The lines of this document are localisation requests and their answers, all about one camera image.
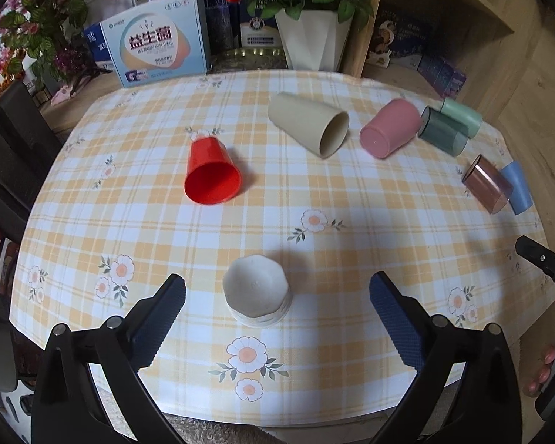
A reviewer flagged small white cup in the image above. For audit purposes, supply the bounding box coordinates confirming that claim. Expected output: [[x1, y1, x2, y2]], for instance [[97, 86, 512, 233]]
[[222, 255, 293, 328]]

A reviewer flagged red plastic cup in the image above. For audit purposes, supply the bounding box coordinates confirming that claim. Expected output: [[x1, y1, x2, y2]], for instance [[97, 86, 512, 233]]
[[183, 137, 242, 205]]

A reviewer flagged maroon transparent cup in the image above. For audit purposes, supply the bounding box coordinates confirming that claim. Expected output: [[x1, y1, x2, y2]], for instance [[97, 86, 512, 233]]
[[462, 154, 513, 215]]

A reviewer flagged blue plastic cup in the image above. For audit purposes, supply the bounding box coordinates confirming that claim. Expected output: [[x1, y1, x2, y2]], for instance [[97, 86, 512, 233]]
[[501, 161, 534, 215]]

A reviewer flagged teal transparent cup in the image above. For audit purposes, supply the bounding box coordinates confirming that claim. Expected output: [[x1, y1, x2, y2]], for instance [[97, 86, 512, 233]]
[[418, 106, 468, 157]]

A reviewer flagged pink plastic cup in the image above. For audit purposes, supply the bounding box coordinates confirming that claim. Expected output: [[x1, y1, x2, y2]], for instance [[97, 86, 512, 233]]
[[360, 98, 422, 159]]

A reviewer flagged beige plastic cup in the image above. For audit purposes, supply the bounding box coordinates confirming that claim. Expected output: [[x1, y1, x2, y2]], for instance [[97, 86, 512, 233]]
[[268, 92, 350, 159]]

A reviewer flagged mint green cup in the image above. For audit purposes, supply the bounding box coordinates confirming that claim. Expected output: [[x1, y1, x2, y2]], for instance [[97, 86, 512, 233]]
[[441, 97, 482, 138]]

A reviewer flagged right hand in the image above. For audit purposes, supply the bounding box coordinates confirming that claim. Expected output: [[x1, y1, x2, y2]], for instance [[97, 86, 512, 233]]
[[519, 302, 555, 398]]

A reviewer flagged yellow plaid floral tablecloth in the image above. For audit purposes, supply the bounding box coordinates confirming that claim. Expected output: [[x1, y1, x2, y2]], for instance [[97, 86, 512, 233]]
[[10, 70, 544, 427]]

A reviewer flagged black office chair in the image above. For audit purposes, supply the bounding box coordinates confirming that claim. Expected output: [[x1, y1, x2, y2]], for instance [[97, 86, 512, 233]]
[[0, 81, 62, 243]]

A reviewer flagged purple small box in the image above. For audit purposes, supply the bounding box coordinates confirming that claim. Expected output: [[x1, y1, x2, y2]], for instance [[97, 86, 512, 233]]
[[418, 55, 466, 99]]

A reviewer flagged gold ornate tray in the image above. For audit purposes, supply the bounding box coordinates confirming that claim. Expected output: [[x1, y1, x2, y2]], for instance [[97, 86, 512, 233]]
[[209, 47, 287, 73]]

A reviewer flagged light blue probiotic box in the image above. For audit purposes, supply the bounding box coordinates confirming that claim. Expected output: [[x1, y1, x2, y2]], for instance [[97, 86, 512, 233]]
[[100, 0, 210, 88]]

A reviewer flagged dark snack box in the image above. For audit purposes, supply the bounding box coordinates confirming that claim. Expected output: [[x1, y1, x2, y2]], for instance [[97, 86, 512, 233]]
[[367, 7, 426, 70]]

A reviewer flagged white faceted flower pot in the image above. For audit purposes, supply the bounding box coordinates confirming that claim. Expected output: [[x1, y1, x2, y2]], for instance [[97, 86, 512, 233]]
[[276, 10, 352, 72]]

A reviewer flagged wooden shelf unit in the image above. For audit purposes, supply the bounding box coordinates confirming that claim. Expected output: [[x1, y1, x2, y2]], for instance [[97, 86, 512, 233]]
[[342, 0, 518, 80]]

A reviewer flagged blue box behind roses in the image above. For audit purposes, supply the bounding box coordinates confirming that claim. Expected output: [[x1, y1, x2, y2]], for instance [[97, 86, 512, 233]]
[[239, 6, 283, 48]]

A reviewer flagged pink blossom plant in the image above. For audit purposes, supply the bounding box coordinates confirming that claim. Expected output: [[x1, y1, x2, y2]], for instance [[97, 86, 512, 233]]
[[0, 0, 96, 89]]

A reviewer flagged dark blue patterned box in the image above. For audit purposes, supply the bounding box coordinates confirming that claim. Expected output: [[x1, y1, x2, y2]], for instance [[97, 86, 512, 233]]
[[204, 0, 239, 56]]

